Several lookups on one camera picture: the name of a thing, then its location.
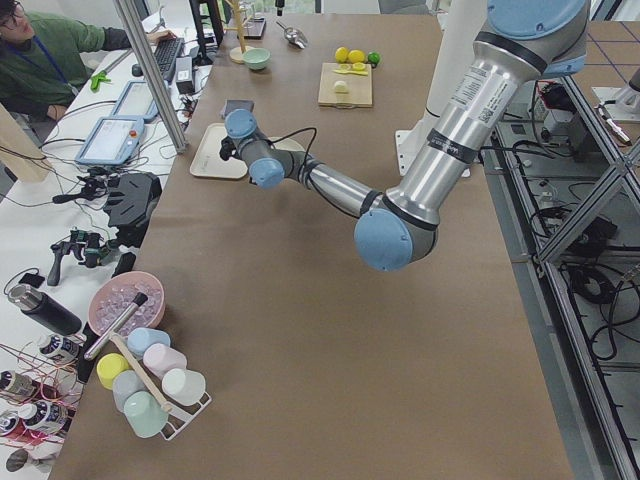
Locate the pink bowl of ice cubes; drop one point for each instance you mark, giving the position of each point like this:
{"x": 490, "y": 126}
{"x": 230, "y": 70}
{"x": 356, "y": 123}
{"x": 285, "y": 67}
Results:
{"x": 118, "y": 293}

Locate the teach pendant far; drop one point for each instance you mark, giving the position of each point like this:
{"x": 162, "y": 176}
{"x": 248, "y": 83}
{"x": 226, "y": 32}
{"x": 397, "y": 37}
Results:
{"x": 136, "y": 100}

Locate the person in green sweater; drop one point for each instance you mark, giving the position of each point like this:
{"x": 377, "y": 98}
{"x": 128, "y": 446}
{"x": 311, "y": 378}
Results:
{"x": 42, "y": 69}

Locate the grey cup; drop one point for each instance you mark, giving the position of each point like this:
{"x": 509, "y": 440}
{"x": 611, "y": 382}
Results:
{"x": 124, "y": 385}

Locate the white steamed bun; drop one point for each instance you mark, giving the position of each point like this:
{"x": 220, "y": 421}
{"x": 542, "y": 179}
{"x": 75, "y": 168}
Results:
{"x": 340, "y": 87}

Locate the white cup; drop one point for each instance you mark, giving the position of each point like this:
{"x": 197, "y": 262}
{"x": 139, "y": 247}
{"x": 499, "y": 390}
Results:
{"x": 184, "y": 386}

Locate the mint green bowl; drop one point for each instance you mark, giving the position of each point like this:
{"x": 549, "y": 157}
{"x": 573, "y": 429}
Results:
{"x": 256, "y": 59}

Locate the light blue cup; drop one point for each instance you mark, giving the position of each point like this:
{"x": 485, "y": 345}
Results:
{"x": 141, "y": 338}

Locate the black keyboard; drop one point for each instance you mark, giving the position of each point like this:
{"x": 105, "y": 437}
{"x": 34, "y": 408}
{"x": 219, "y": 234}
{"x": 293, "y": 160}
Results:
{"x": 166, "y": 54}

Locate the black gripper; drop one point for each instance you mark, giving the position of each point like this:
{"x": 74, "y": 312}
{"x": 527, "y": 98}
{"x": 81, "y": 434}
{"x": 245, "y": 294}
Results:
{"x": 226, "y": 149}

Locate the yellow plastic knife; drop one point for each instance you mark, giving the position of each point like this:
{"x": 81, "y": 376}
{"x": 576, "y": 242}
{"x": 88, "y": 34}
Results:
{"x": 351, "y": 72}

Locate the aluminium frame post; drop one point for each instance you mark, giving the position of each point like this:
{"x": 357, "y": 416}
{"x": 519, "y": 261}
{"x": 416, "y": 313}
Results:
{"x": 132, "y": 25}

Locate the whole lemon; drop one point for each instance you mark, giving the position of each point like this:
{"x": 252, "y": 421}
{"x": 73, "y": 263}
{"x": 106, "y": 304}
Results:
{"x": 342, "y": 54}
{"x": 356, "y": 56}

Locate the pink cup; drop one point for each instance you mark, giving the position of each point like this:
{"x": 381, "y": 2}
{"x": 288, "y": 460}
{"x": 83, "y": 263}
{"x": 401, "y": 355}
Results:
{"x": 159, "y": 359}

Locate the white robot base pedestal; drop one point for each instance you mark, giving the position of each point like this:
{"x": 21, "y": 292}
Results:
{"x": 454, "y": 57}

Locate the wooden cup tree stand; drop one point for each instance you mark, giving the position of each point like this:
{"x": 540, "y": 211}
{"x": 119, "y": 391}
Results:
{"x": 237, "y": 54}

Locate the black thermos bottle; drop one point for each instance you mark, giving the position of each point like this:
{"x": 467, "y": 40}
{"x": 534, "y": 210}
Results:
{"x": 44, "y": 309}

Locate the teach pendant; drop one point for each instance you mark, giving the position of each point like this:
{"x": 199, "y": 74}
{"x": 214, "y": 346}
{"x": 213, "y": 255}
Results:
{"x": 136, "y": 100}
{"x": 112, "y": 141}

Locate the whole lemon far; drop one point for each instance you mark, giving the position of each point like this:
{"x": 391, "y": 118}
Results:
{"x": 342, "y": 54}

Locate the mint green cup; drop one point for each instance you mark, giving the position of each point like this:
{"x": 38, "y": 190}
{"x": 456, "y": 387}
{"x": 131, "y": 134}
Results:
{"x": 144, "y": 414}

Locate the whole lemon near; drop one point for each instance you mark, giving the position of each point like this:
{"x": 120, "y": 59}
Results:
{"x": 356, "y": 56}

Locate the teach pendant near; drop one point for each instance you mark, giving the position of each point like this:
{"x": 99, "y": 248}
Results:
{"x": 112, "y": 141}

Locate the steel ice scoop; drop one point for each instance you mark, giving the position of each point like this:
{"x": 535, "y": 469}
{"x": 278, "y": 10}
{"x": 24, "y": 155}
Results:
{"x": 293, "y": 35}

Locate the cream rabbit tray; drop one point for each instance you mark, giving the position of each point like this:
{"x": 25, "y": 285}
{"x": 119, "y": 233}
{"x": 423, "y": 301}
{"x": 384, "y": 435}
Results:
{"x": 215, "y": 155}

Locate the wooden cutting board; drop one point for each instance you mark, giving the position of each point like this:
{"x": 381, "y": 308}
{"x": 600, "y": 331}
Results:
{"x": 360, "y": 88}

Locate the steel muddler with black tip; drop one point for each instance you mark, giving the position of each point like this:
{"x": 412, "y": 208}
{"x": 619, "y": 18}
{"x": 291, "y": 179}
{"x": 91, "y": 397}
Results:
{"x": 139, "y": 300}

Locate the yellow cup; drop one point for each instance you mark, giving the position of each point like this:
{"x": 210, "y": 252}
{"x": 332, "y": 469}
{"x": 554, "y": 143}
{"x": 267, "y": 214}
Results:
{"x": 109, "y": 367}

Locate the white wire cup rack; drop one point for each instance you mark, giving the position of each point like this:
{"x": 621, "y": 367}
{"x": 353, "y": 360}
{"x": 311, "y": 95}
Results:
{"x": 179, "y": 416}

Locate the green lime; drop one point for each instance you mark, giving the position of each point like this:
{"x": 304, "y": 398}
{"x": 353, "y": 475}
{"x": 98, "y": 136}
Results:
{"x": 373, "y": 58}

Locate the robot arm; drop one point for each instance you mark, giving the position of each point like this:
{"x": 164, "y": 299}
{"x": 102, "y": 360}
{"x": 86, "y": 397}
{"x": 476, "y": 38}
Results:
{"x": 520, "y": 41}

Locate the grey folded cloth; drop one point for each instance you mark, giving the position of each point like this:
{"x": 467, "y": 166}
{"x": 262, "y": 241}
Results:
{"x": 236, "y": 104}

